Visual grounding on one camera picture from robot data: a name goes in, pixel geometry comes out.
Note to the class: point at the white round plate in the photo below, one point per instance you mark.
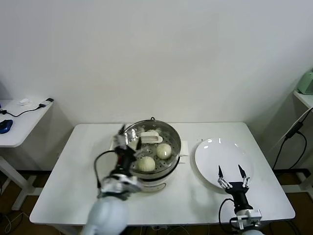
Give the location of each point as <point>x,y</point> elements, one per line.
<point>210,159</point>

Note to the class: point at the cream electric cooking pot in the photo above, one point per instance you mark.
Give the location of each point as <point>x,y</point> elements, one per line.
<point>156,183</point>

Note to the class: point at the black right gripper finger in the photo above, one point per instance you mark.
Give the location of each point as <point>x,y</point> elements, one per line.
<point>245,180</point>
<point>222,180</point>

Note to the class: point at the small white object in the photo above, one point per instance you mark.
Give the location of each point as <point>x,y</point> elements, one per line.
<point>23,101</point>

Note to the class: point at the blue computer mouse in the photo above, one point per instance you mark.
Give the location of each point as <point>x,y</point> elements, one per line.
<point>6,126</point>

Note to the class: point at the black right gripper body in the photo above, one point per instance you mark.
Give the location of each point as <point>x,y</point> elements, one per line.
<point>239,193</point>

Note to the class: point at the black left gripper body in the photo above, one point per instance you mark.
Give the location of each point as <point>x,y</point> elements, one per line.
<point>126,159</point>

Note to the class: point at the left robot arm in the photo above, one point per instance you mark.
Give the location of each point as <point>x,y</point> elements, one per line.
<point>107,215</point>

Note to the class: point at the mint green appliance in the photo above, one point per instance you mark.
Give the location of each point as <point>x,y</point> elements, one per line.
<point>306,83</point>

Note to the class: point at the small black device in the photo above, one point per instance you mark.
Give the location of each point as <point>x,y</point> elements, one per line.
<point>50,99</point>

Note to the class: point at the stainless steel steamer basket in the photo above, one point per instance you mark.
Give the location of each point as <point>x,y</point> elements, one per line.
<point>176,144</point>

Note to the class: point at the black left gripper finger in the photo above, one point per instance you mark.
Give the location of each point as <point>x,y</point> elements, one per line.
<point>139,149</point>
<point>121,140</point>

